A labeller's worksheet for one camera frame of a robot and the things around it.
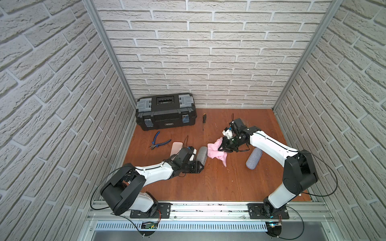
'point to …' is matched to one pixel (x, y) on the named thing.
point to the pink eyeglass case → (176, 146)
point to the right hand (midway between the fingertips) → (220, 149)
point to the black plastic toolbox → (166, 111)
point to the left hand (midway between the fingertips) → (202, 166)
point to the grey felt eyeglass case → (201, 155)
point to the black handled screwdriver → (204, 120)
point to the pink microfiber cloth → (213, 152)
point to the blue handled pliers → (154, 145)
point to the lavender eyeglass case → (254, 158)
